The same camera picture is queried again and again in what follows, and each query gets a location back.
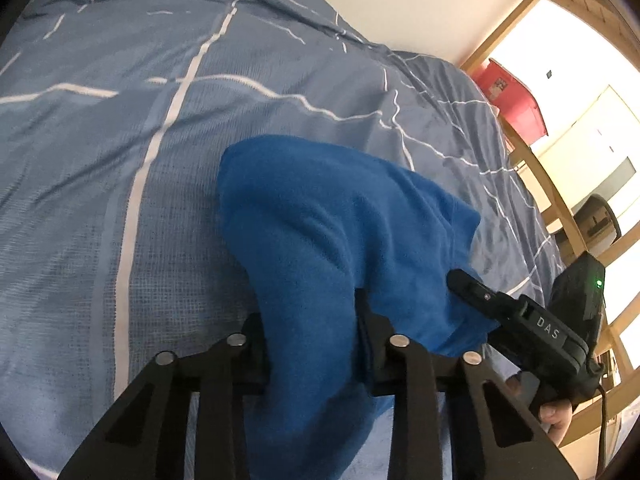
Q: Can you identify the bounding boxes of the blue fleece pants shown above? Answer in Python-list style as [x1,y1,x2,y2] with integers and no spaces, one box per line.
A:
[217,136,494,479]

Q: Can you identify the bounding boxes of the black office chair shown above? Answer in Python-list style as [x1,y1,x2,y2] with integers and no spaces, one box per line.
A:
[553,194,622,266]

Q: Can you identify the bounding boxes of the red storage box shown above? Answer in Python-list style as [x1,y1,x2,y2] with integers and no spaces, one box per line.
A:
[472,58,548,146]

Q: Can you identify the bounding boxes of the blue checked duvet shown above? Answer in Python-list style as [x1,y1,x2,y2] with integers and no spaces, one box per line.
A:
[1,0,561,479]

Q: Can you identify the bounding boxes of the person right hand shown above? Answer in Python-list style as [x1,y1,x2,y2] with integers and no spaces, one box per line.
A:
[506,374,574,448]

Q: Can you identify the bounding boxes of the black cable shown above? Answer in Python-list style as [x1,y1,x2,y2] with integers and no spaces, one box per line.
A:
[594,383,611,480]

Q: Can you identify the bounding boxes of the wooden bunk bed frame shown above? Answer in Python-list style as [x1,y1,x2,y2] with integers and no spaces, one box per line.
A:
[461,0,639,445]

